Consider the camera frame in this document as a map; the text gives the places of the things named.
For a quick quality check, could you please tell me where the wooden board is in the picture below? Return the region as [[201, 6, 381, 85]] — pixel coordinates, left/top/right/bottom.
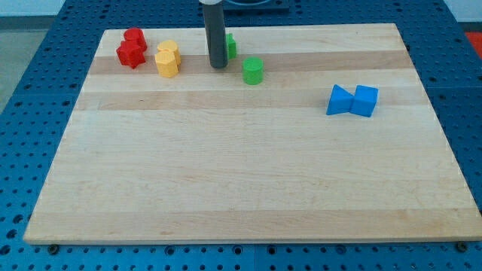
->
[[24, 23, 481, 245]]

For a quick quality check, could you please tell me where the green cylinder block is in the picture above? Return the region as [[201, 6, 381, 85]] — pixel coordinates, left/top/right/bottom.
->
[[243, 57, 264, 85]]

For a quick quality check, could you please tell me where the green block behind tool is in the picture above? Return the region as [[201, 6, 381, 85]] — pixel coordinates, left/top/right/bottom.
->
[[226, 33, 237, 59]]

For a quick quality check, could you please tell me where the yellow hexagon block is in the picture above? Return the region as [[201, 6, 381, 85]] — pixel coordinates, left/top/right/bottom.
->
[[154, 50, 179, 78]]

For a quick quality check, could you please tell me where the blue triangle block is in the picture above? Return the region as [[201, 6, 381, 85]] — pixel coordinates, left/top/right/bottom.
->
[[326, 84, 354, 115]]

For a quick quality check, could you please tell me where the yellow cylinder block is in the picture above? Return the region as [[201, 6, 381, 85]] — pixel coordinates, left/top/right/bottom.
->
[[157, 40, 182, 65]]

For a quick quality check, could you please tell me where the blue cube block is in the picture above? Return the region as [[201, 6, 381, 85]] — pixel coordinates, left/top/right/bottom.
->
[[349, 85, 379, 117]]

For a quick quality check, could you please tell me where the red star block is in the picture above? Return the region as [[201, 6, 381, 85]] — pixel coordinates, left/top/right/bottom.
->
[[116, 41, 145, 69]]

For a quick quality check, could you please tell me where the red cylinder block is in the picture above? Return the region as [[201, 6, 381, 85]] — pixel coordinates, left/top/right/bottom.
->
[[124, 28, 148, 52]]

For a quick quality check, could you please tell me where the red object at edge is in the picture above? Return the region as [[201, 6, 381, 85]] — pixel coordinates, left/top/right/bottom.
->
[[465, 32, 482, 58]]

